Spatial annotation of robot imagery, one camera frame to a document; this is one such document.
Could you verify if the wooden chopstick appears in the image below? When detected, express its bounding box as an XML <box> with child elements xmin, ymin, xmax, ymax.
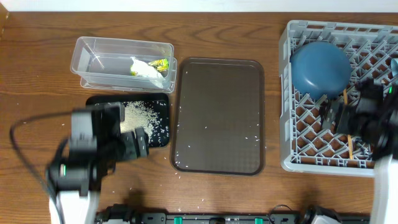
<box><xmin>343</xmin><ymin>89</ymin><xmax>354</xmax><ymax>160</ymax></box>

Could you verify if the dark blue plate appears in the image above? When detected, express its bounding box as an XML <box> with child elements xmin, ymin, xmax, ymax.
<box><xmin>290</xmin><ymin>42</ymin><xmax>353</xmax><ymax>100</ymax></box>

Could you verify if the white tissue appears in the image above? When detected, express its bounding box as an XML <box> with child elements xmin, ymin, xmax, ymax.
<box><xmin>130</xmin><ymin>57</ymin><xmax>164</xmax><ymax>88</ymax></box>

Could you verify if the yellow green snack wrapper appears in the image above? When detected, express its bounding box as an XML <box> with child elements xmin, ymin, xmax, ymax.
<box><xmin>148</xmin><ymin>58</ymin><xmax>169</xmax><ymax>72</ymax></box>

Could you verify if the light blue bowl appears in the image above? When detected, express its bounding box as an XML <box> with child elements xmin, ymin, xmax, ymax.
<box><xmin>391</xmin><ymin>58</ymin><xmax>398</xmax><ymax>77</ymax></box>

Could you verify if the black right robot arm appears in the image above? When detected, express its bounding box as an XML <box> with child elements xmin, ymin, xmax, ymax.
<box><xmin>320</xmin><ymin>93</ymin><xmax>397</xmax><ymax>224</ymax></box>

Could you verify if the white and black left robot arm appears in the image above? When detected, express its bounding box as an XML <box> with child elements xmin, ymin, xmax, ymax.
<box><xmin>46</xmin><ymin>128</ymin><xmax>149</xmax><ymax>223</ymax></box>

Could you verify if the grey dishwasher rack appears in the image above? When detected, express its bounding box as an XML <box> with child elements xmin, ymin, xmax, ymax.
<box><xmin>279</xmin><ymin>20</ymin><xmax>397</xmax><ymax>177</ymax></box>

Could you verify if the pile of white rice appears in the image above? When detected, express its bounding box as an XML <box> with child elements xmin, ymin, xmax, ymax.
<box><xmin>120</xmin><ymin>100</ymin><xmax>170</xmax><ymax>147</ymax></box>

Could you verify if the black plastic bin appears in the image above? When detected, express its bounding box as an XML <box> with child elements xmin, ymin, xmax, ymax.
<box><xmin>86</xmin><ymin>93</ymin><xmax>170</xmax><ymax>147</ymax></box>

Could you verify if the clear plastic bin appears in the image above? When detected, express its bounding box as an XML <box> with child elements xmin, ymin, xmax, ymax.
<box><xmin>70</xmin><ymin>37</ymin><xmax>177</xmax><ymax>93</ymax></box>

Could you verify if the dark brown serving tray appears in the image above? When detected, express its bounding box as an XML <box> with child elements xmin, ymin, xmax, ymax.
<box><xmin>170</xmin><ymin>58</ymin><xmax>266</xmax><ymax>176</ymax></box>

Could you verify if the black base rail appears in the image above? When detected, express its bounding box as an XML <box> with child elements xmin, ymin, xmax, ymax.
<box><xmin>95</xmin><ymin>203</ymin><xmax>371</xmax><ymax>224</ymax></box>

